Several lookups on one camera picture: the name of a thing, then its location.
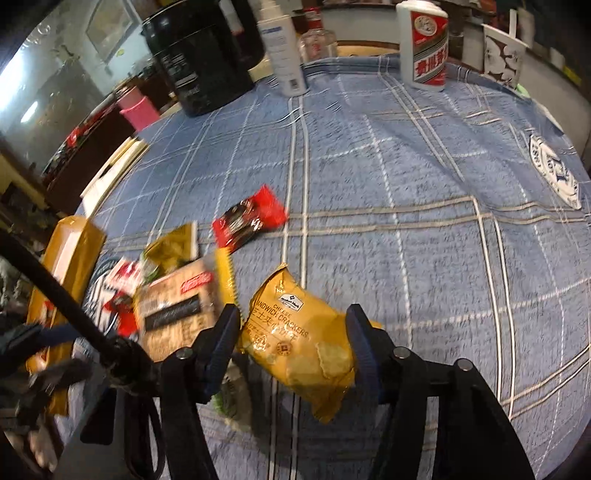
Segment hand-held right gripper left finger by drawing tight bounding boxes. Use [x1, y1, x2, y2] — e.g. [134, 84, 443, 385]
[159, 304, 242, 480]

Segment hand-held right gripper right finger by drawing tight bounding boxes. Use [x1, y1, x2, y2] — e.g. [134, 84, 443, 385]
[345, 304, 536, 480]

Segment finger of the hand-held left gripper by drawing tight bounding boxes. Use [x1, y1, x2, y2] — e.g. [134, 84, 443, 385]
[28, 322, 95, 348]

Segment clear cracker packet yellow ends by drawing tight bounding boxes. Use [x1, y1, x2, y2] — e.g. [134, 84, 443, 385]
[134, 249, 240, 363]

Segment white cardboard tray yellow tape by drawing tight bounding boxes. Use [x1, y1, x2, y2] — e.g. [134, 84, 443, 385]
[25, 215, 108, 416]

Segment red and black snack packet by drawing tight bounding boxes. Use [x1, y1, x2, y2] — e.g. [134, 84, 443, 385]
[211, 185, 290, 254]

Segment green leafy snack packet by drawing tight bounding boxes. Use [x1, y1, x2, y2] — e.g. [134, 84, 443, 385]
[212, 355, 252, 423]

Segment small red candy packet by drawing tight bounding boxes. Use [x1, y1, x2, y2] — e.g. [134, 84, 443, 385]
[102, 291, 141, 337]

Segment red and white snack packet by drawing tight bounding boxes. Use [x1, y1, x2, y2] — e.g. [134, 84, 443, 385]
[104, 257, 145, 296]

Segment green and gold snack packet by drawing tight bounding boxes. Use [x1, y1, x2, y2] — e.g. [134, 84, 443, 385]
[141, 222, 199, 278]

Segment blue plaid tablecloth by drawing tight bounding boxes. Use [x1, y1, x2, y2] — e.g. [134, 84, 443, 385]
[60, 53, 591, 480]

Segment white notebook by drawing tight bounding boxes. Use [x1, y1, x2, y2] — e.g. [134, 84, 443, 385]
[79, 137, 149, 214]

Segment dark wooden cabinet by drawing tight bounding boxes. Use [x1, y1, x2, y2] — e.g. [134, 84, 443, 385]
[39, 74, 139, 215]

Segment bottle with pink knitted sleeve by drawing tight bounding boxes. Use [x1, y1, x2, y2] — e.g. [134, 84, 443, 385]
[115, 85, 162, 131]

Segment black electric kettle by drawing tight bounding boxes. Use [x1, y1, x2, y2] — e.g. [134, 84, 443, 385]
[141, 0, 266, 117]

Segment white spray bottle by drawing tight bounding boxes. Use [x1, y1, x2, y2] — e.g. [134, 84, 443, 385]
[255, 0, 309, 97]

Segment clear glass bottle red cap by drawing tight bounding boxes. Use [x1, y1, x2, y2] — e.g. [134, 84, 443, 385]
[299, 7, 339, 64]

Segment white paper cup black pattern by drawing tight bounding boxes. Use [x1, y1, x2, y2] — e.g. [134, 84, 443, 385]
[481, 24, 529, 89]

